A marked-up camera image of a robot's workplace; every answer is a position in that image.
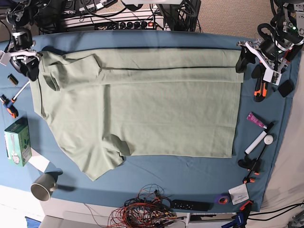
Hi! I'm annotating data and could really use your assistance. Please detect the left silver gripper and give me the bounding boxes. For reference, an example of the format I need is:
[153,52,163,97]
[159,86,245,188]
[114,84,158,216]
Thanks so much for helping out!
[235,39,290,73]

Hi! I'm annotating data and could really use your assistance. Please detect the right silver gripper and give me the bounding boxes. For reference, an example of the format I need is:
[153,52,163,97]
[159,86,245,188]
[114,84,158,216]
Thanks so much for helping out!
[9,40,42,81]

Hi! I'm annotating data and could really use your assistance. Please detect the light green T-shirt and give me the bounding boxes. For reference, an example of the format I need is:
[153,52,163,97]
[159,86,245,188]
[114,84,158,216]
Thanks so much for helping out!
[30,48,244,181]

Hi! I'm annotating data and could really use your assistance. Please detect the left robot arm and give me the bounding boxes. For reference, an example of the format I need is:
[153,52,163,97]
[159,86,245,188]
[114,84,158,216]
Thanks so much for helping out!
[236,0,304,74]

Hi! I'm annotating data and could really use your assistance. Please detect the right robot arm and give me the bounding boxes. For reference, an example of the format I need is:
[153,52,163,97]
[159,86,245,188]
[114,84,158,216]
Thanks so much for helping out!
[0,0,44,81]

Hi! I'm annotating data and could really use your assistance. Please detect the small gold battery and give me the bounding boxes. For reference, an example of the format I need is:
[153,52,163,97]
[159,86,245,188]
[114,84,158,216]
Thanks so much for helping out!
[8,74,19,86]

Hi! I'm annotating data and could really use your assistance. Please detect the orange black utility knife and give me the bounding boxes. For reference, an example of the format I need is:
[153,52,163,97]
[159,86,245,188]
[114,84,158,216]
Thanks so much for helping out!
[254,78,268,102]

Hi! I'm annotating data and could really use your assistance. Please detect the black square box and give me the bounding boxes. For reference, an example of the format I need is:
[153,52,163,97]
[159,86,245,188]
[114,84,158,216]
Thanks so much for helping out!
[278,80,294,97]

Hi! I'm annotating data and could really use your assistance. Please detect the purple tube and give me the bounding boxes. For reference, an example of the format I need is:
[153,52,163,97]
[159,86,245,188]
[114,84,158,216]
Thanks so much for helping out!
[247,112,267,129]

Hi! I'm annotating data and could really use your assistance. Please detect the green tissue box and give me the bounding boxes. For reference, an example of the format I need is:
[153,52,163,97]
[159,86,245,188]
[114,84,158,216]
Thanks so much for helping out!
[4,117,32,167]

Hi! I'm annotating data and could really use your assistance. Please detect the white marker pen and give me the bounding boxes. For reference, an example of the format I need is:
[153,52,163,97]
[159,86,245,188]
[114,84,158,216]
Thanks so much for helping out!
[245,122,274,154]

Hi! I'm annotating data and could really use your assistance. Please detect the blue table cloth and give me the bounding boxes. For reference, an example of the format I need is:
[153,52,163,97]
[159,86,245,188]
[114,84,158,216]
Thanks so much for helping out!
[0,30,302,212]

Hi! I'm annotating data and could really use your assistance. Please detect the white round cap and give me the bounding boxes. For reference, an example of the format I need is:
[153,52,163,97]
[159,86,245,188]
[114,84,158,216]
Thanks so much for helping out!
[264,134,274,145]

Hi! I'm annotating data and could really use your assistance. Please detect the white paper sheet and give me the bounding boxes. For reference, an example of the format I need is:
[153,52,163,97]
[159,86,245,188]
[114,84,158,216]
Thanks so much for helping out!
[28,148,50,172]

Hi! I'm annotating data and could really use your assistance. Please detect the black orange bar clamp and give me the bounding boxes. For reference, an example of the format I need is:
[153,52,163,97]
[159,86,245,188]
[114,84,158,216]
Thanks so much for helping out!
[238,132,269,184]

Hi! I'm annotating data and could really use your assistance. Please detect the black power strip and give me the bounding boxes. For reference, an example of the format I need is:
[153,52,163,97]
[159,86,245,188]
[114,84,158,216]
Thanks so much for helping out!
[94,21,156,30]

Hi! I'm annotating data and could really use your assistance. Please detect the grey ceramic mug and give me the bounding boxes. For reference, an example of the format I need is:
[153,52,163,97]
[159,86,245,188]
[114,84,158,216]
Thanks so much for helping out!
[30,173,57,202]

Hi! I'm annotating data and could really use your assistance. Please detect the white paper packet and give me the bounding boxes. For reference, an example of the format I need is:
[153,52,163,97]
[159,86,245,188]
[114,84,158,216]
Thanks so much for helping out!
[228,184,249,205]

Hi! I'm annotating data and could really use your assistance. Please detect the purple tape roll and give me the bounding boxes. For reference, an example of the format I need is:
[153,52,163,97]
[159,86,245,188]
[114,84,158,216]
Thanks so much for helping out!
[214,193,231,205]

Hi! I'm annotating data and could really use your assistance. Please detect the black remote control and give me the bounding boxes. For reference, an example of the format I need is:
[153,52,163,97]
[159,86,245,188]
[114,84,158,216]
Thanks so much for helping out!
[171,199,213,212]

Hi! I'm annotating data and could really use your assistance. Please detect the blue black bar clamp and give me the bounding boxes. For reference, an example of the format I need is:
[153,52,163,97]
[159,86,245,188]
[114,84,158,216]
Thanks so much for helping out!
[221,200,253,228]

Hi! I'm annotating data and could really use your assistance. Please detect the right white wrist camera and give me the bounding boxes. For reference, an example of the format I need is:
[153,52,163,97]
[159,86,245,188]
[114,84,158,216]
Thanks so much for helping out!
[0,50,11,66]

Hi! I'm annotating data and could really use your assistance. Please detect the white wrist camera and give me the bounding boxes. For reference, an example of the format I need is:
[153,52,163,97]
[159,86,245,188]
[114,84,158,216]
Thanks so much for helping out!
[263,68,282,86]
[0,50,11,66]

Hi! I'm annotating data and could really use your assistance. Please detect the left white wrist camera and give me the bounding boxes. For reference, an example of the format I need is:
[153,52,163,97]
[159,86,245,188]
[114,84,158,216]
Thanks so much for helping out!
[263,68,282,86]

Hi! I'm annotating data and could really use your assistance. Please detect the blue orange handled screwdriver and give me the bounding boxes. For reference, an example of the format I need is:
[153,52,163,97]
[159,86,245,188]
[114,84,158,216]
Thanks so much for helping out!
[0,81,30,119]

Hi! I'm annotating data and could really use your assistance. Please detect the tangled red black wires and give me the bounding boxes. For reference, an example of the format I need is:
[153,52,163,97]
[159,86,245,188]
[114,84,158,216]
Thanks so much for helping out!
[83,184,186,228]

